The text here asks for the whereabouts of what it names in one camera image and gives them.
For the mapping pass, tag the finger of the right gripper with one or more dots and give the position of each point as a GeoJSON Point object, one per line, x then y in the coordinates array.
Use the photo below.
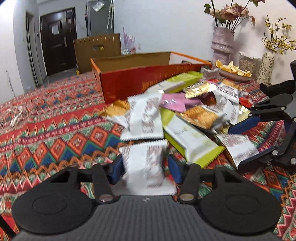
{"type": "Point", "coordinates": [282, 156]}
{"type": "Point", "coordinates": [277, 108]}

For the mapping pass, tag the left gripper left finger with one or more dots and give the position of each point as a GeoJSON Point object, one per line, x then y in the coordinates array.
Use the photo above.
{"type": "Point", "coordinates": [68, 199]}

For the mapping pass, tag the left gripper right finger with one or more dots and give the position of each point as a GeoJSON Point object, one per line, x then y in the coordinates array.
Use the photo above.
{"type": "Point", "coordinates": [225, 200]}

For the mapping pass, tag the green white snack packet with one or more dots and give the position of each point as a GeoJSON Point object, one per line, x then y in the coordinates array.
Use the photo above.
{"type": "Point", "coordinates": [192, 144]}

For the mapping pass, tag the pink snack packet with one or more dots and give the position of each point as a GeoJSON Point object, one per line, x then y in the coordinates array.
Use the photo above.
{"type": "Point", "coordinates": [178, 102]}

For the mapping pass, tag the speckled white vase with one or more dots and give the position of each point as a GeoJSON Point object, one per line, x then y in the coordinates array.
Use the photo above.
{"type": "Point", "coordinates": [266, 68]}

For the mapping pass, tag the glass jar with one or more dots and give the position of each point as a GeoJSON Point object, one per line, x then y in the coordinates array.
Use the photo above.
{"type": "Point", "coordinates": [249, 63]}

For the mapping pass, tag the plate of orange slices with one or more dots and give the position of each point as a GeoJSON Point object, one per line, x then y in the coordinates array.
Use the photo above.
{"type": "Point", "coordinates": [233, 72]}

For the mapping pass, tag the yellow blossom branches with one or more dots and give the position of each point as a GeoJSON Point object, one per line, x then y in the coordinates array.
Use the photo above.
{"type": "Point", "coordinates": [277, 38]}

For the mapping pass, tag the pink ceramic vase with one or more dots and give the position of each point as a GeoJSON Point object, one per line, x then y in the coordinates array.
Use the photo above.
{"type": "Point", "coordinates": [222, 45]}

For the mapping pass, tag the patterned red tablecloth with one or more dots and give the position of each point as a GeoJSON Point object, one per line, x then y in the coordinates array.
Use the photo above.
{"type": "Point", "coordinates": [59, 126]}

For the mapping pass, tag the dried pink flowers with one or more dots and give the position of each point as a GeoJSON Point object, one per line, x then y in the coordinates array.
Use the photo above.
{"type": "Point", "coordinates": [232, 15]}

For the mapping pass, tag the long green snack packet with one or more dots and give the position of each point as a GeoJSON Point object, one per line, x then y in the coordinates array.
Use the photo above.
{"type": "Point", "coordinates": [176, 83]}

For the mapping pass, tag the gold snack packet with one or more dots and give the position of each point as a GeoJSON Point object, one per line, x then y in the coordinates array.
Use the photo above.
{"type": "Point", "coordinates": [117, 112]}

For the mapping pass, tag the orange cardboard box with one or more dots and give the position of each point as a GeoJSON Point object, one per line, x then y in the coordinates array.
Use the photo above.
{"type": "Point", "coordinates": [123, 76]}

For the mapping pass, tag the brown cardboard carton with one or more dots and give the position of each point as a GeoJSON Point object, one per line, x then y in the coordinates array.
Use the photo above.
{"type": "Point", "coordinates": [102, 46]}

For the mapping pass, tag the dark entrance door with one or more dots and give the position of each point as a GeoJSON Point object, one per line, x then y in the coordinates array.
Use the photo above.
{"type": "Point", "coordinates": [58, 32]}

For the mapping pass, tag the grey refrigerator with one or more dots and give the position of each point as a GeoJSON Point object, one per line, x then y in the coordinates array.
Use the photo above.
{"type": "Point", "coordinates": [99, 18]}

